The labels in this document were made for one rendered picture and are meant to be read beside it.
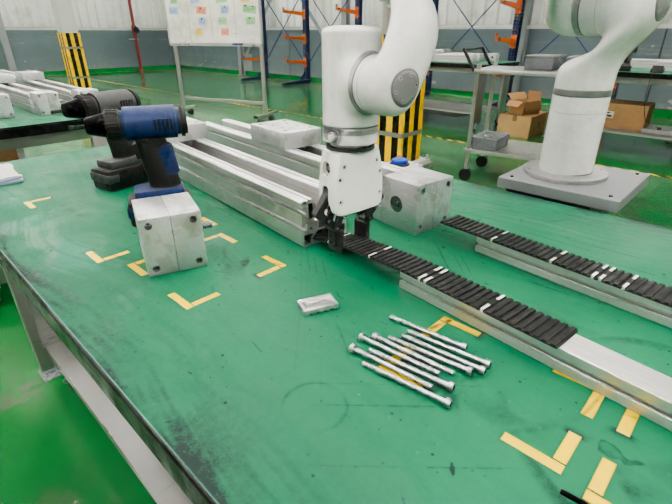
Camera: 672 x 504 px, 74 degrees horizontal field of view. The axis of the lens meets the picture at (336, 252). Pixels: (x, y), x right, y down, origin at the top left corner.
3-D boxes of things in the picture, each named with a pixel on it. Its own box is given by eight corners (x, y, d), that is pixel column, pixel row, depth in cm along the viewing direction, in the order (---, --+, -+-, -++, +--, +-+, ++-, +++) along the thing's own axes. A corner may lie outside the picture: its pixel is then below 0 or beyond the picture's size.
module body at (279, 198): (346, 233, 84) (346, 189, 81) (302, 248, 79) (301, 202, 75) (176, 153, 139) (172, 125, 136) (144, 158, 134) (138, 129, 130)
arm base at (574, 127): (545, 158, 123) (559, 87, 115) (620, 173, 110) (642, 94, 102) (508, 172, 112) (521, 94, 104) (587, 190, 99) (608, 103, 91)
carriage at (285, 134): (321, 154, 115) (321, 127, 112) (285, 161, 109) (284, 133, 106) (286, 143, 126) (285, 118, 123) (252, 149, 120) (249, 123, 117)
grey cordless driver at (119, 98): (158, 179, 115) (142, 89, 105) (84, 201, 100) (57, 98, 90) (139, 174, 119) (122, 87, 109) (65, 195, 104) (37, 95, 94)
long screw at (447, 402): (452, 405, 45) (453, 397, 45) (448, 411, 45) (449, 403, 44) (365, 364, 51) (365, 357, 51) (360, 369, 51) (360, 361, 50)
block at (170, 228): (223, 262, 74) (216, 207, 70) (149, 277, 69) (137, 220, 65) (208, 239, 82) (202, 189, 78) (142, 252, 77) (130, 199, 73)
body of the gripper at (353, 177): (340, 147, 63) (340, 221, 68) (391, 137, 69) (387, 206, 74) (308, 138, 68) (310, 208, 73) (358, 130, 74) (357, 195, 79)
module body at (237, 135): (413, 210, 95) (416, 170, 91) (380, 221, 89) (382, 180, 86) (231, 144, 150) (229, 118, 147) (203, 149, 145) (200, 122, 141)
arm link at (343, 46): (394, 125, 66) (355, 116, 73) (399, 24, 60) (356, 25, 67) (348, 132, 62) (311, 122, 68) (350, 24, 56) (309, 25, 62)
